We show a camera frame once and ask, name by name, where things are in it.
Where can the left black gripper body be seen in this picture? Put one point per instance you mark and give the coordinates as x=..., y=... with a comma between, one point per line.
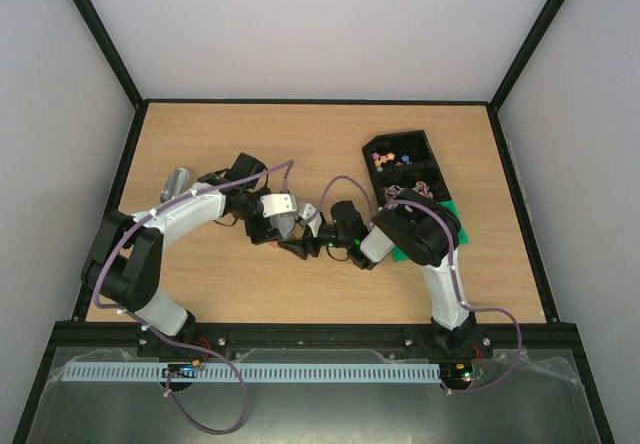
x=255, y=231

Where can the round metal lid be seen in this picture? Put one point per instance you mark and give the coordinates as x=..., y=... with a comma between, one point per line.
x=284, y=223

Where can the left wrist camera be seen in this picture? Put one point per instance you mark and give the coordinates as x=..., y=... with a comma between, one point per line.
x=278, y=204

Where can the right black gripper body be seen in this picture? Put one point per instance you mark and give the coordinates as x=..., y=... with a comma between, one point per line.
x=316, y=239

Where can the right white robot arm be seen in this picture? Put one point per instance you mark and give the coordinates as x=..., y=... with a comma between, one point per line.
x=423, y=230

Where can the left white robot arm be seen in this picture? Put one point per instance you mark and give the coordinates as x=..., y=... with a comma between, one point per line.
x=123, y=267

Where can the metal scoop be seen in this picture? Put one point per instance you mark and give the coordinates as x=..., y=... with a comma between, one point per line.
x=177, y=182

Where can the light blue slotted duct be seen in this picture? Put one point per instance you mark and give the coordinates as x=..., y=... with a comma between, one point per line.
x=252, y=373

